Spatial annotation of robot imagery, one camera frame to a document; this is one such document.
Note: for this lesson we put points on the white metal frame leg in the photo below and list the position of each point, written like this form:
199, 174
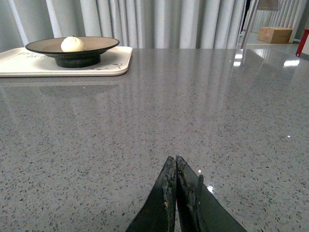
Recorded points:
249, 17

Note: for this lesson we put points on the white bear tray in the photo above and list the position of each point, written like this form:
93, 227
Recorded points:
20, 62

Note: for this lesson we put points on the brown cardboard box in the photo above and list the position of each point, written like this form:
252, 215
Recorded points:
275, 35

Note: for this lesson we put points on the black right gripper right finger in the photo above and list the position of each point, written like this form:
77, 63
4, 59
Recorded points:
199, 211

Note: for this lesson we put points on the grey curtain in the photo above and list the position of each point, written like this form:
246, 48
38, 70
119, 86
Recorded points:
208, 24

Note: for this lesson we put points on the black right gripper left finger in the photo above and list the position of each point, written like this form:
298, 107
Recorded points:
158, 212

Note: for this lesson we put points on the white steamed bun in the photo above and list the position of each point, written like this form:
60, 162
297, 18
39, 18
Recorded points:
72, 44

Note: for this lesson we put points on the red metal stand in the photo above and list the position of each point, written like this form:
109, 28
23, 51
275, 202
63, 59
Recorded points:
302, 47

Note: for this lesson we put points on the brown plate with black rim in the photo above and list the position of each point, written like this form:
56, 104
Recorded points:
90, 55

